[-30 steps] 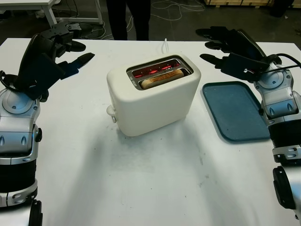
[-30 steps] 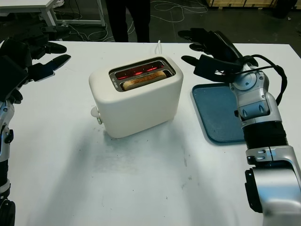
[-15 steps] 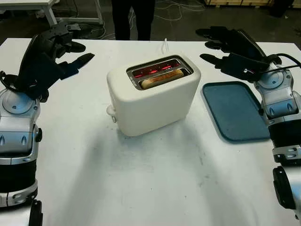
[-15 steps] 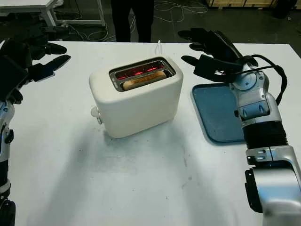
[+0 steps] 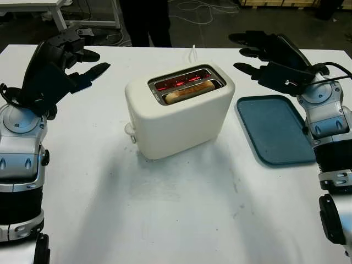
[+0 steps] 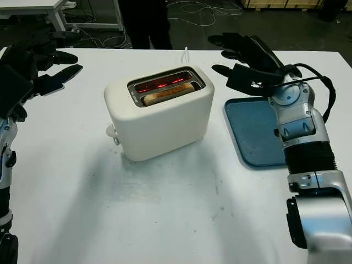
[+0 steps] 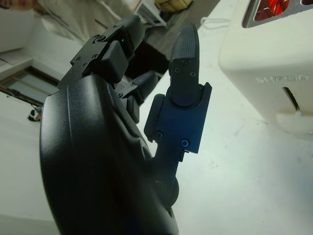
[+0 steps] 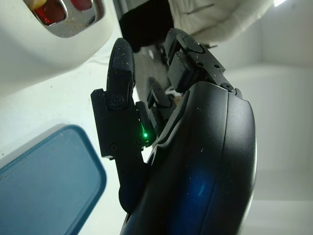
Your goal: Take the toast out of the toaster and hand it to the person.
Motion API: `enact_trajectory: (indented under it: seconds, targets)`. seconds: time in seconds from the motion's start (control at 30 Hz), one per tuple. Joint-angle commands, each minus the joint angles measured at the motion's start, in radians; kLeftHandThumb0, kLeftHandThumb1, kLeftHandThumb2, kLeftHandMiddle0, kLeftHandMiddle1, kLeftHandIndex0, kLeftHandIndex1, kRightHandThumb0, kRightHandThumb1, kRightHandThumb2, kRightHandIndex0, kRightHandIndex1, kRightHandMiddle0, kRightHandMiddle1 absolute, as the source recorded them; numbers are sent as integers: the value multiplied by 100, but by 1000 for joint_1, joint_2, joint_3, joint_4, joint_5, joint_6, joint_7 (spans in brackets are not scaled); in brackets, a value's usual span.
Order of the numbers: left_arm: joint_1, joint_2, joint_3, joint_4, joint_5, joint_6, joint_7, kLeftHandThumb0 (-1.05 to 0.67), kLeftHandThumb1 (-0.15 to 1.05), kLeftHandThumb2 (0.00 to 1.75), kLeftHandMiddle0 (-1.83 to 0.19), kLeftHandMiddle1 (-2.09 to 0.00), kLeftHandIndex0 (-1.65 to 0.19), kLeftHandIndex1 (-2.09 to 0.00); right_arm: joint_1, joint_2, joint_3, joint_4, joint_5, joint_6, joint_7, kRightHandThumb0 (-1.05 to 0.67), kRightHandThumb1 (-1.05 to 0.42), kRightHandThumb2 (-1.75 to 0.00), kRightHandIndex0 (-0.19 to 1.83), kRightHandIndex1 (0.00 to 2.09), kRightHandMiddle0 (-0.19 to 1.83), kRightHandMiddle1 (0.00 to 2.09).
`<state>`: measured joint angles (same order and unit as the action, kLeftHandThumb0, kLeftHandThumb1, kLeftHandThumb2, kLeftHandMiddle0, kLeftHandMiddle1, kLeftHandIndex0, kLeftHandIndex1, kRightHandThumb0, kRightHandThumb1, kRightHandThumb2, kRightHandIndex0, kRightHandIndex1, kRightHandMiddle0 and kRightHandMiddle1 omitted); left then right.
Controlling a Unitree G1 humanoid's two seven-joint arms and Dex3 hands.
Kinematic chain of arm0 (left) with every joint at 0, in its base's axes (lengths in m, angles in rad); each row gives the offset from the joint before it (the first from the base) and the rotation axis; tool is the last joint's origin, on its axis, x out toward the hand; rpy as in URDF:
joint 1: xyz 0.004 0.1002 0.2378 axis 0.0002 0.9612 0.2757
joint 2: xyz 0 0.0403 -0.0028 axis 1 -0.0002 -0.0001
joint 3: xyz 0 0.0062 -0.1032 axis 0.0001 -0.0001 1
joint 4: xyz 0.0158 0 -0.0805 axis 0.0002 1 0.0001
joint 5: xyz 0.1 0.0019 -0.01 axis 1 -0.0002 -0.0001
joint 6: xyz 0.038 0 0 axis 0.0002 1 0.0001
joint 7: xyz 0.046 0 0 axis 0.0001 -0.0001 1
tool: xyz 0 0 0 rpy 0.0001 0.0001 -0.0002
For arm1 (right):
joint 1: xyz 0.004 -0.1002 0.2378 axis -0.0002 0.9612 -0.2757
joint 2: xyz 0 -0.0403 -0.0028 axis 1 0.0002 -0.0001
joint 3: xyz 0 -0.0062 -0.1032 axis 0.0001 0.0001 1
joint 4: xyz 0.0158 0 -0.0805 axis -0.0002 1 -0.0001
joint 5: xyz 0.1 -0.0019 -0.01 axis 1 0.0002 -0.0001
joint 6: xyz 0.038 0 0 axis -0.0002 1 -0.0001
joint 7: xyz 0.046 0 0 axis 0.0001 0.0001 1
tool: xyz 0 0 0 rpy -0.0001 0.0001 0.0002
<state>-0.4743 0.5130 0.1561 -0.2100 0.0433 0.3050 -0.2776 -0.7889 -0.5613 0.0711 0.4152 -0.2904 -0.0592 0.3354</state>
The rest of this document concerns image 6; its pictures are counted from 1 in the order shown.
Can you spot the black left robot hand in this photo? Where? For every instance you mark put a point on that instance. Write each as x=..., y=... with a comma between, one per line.
x=35, y=52

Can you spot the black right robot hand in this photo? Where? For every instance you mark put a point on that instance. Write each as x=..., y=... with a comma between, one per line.
x=261, y=55

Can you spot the browned toast slice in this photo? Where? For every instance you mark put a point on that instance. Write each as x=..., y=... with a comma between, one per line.
x=170, y=93

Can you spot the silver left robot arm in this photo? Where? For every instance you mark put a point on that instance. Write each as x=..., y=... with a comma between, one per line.
x=5, y=170

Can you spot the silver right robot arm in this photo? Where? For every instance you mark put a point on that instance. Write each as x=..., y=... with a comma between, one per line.
x=308, y=148

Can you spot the cream toaster lever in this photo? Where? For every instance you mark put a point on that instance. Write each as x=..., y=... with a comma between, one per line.
x=110, y=131

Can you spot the person in beige sweater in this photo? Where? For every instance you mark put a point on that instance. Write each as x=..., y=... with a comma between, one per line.
x=143, y=24

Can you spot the cream two-slot toaster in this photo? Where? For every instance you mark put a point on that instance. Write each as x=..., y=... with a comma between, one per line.
x=165, y=123

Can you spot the silver toaster knob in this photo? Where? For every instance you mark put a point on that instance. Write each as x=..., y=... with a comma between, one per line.
x=116, y=140

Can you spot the white background table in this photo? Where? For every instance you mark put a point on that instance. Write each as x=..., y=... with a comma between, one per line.
x=55, y=8

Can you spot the wooden pallet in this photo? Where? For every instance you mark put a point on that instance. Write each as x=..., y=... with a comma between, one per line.
x=297, y=3

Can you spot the blue plastic tray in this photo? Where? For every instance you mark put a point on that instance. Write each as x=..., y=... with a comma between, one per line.
x=253, y=132

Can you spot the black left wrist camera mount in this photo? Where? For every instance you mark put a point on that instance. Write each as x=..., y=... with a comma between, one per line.
x=13, y=88

